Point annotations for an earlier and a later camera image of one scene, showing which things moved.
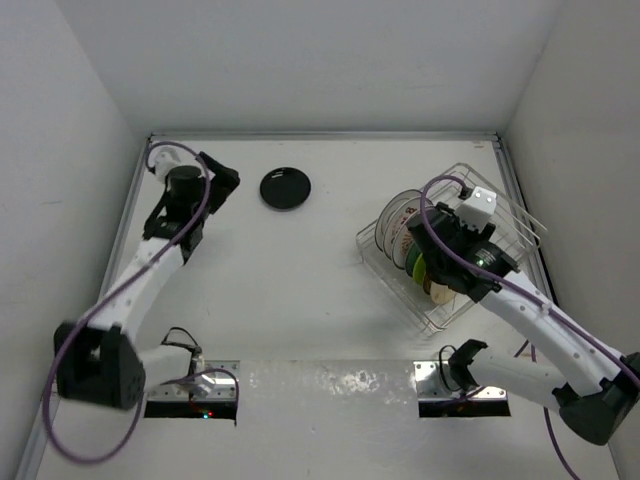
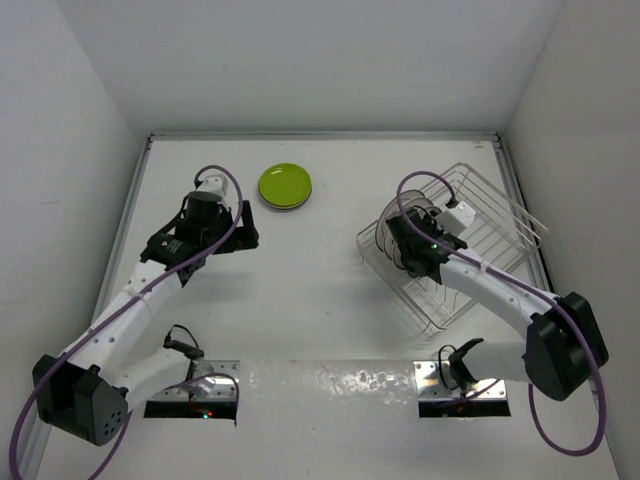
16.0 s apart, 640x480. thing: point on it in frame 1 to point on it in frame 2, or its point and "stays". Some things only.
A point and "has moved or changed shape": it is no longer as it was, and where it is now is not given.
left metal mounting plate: (210, 380) stays
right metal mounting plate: (434, 382) stays
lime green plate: (419, 269) has moved or changed shape
